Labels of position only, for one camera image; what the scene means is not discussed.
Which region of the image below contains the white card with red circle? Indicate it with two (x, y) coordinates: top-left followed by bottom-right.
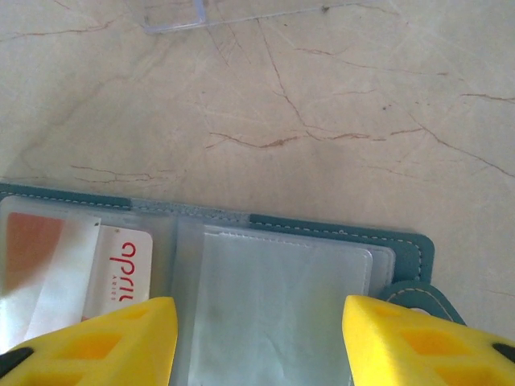
(3, 211), (155, 335)

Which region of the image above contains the clear acrylic card stand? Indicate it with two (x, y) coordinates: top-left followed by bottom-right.
(140, 0), (403, 35)

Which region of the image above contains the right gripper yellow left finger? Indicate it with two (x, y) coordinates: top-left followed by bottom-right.
(0, 296), (179, 386)

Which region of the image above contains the teal leather card holder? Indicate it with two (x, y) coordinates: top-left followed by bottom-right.
(0, 183), (468, 386)

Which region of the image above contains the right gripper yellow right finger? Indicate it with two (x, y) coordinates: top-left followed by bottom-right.
(344, 294), (515, 386)

